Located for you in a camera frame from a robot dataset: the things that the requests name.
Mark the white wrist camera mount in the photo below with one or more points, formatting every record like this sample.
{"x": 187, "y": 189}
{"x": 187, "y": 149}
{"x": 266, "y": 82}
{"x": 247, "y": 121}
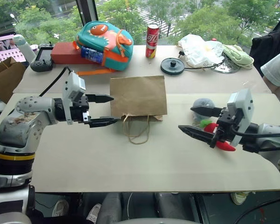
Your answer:
{"x": 72, "y": 91}
{"x": 242, "y": 102}

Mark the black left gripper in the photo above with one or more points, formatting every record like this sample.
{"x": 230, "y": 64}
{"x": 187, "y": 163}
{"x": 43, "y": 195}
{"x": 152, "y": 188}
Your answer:
{"x": 80, "y": 109}

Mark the teal dinosaur backpack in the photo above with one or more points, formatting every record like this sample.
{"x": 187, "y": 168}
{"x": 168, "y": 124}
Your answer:
{"x": 91, "y": 39}

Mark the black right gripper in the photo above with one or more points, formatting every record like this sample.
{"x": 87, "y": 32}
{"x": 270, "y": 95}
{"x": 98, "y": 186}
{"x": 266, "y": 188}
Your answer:
{"x": 226, "y": 123}

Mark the blue-label water bottle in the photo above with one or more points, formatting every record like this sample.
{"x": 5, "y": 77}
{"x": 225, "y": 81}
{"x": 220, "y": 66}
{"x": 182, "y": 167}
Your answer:
{"x": 92, "y": 54}

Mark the red cola can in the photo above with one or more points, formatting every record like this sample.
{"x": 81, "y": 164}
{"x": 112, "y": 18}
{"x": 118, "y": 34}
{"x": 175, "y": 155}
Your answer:
{"x": 151, "y": 42}

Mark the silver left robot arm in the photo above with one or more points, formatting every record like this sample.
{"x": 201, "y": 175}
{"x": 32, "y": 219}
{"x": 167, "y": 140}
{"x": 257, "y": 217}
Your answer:
{"x": 25, "y": 126}

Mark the black round kettle base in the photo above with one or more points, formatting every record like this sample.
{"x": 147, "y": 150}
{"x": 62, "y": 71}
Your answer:
{"x": 170, "y": 68}

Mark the open brown paper bag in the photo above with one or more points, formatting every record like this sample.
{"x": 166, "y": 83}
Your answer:
{"x": 4, "y": 81}

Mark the round metal plate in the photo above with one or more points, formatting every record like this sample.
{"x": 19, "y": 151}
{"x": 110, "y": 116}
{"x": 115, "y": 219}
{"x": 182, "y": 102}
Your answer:
{"x": 226, "y": 68}

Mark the white plastic bag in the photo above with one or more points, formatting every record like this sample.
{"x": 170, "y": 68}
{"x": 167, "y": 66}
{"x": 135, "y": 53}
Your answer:
{"x": 196, "y": 50}

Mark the black garment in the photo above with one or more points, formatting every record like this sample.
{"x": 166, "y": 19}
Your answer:
{"x": 270, "y": 46}

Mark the red rectangular box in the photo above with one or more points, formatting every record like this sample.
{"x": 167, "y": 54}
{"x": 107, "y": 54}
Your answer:
{"x": 65, "y": 54}

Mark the light green cloth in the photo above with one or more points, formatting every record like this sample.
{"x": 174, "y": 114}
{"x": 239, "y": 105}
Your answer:
{"x": 238, "y": 56}

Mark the white bottle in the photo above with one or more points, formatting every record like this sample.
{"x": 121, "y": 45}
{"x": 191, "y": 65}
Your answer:
{"x": 25, "y": 50}

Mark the dark window pillar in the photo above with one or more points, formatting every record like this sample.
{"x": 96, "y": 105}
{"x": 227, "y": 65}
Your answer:
{"x": 86, "y": 9}

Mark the grey round object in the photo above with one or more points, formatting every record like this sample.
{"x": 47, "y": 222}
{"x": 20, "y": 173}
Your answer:
{"x": 204, "y": 102}

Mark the black remote controller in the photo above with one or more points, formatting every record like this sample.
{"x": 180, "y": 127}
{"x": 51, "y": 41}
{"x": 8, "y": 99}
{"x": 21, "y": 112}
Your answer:
{"x": 40, "y": 65}

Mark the purple cup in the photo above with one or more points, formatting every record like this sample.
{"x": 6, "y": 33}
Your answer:
{"x": 33, "y": 49}

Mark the flat brown paper bag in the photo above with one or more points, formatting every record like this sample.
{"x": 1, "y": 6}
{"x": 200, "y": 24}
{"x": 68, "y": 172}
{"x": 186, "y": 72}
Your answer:
{"x": 137, "y": 98}

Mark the laptop with pink screen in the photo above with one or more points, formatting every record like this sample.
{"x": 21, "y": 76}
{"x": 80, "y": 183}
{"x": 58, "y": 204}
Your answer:
{"x": 4, "y": 56}

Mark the grey rounded shape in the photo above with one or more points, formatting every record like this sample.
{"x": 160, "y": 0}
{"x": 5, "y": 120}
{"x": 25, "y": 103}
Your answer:
{"x": 112, "y": 207}

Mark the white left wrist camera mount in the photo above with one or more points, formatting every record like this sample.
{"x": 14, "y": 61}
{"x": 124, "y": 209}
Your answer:
{"x": 72, "y": 91}

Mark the person in white shirt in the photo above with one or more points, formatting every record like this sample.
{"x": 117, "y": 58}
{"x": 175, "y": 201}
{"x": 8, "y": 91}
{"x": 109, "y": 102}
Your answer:
{"x": 278, "y": 67}

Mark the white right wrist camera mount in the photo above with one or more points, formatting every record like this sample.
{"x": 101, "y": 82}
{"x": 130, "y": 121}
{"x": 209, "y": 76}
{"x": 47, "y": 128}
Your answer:
{"x": 242, "y": 102}

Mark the white shoe with green trim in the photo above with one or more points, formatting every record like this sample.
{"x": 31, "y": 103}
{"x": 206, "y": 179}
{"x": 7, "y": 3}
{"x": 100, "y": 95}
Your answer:
{"x": 239, "y": 197}

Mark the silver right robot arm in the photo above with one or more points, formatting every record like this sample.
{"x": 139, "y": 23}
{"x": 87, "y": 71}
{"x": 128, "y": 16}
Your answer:
{"x": 270, "y": 128}

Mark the red chili pepper toy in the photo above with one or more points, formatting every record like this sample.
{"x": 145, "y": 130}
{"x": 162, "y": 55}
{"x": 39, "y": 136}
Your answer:
{"x": 210, "y": 127}

